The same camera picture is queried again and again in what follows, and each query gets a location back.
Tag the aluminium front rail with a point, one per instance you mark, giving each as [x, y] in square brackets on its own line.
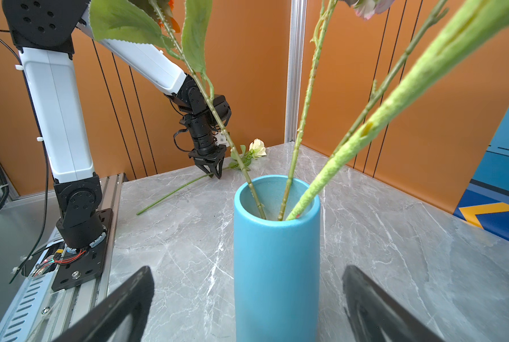
[37, 313]

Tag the pink rose bud stem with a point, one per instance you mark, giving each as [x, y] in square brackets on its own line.
[310, 98]

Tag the white rose flower stem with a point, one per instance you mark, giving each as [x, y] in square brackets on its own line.
[472, 25]

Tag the large cream rose stem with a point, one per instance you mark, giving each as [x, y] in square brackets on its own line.
[256, 150]

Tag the orange gerbera flower stem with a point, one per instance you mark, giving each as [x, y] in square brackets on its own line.
[152, 23]

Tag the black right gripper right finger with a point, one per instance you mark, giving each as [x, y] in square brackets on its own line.
[375, 316]

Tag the aluminium corner post left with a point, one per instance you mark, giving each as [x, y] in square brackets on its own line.
[297, 29]

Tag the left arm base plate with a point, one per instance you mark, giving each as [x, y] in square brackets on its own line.
[87, 267]

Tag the green circuit board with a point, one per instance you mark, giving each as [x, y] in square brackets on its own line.
[48, 262]

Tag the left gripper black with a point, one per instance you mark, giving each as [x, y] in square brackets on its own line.
[212, 163]

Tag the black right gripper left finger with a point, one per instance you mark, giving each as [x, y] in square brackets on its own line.
[122, 316]

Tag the teal ceramic vase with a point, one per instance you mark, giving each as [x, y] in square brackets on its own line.
[276, 266]

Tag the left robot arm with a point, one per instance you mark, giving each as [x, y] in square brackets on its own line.
[42, 32]

